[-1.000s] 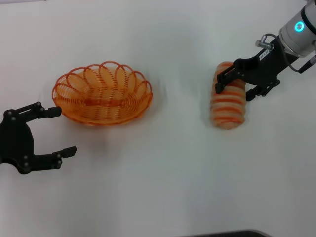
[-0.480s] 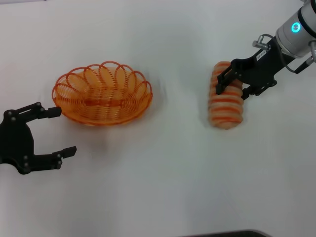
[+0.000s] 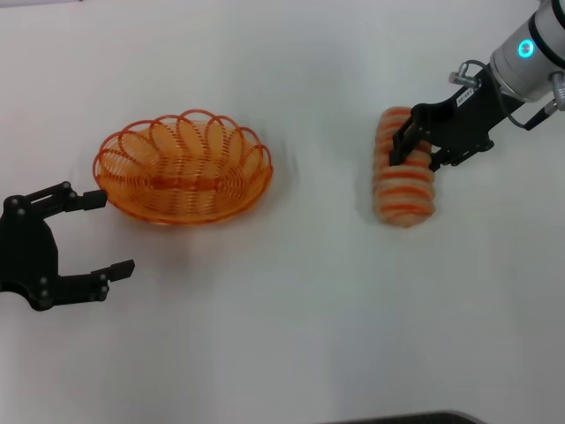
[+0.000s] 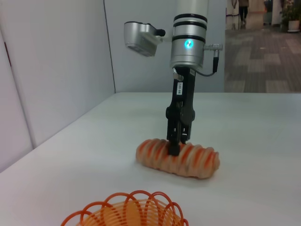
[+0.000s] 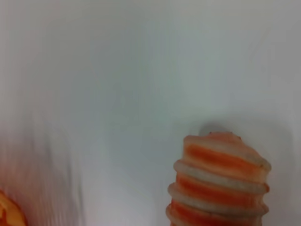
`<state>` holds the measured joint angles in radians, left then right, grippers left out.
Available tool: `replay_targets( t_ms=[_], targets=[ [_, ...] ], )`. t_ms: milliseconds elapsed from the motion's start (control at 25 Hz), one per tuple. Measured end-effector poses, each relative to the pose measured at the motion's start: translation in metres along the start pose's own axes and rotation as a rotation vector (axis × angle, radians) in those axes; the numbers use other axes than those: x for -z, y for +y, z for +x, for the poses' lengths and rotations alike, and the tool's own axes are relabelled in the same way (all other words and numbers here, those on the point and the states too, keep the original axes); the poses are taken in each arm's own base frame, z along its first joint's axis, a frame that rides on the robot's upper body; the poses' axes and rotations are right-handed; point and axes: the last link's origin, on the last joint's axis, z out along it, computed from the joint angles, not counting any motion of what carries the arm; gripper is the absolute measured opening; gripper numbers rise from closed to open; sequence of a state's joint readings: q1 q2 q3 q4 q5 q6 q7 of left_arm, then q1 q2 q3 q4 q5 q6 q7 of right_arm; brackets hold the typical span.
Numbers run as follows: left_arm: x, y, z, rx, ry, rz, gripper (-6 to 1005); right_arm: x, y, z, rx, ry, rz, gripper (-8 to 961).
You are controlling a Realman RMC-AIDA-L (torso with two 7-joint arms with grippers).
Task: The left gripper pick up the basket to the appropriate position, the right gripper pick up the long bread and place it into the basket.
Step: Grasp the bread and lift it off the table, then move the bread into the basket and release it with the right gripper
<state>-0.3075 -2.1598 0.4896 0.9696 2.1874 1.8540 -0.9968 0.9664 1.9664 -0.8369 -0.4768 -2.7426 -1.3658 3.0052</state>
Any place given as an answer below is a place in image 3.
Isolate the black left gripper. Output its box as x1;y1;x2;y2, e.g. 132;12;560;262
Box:
0;180;136;313

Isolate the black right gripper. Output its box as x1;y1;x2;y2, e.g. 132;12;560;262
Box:
388;65;522;173

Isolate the orange striped bread loaf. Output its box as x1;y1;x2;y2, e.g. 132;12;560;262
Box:
370;105;438;229

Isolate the orange wire basket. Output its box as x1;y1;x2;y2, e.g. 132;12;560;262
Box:
92;109;274;226

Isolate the silver connector on right arm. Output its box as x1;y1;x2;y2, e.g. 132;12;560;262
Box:
548;70;565;112

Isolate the silver connector beside gripper label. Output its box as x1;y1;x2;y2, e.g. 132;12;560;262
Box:
448;61;482;89

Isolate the black curved panel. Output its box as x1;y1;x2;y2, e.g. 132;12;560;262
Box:
326;410;482;424

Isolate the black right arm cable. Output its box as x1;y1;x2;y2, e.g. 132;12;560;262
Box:
463;58;561;132

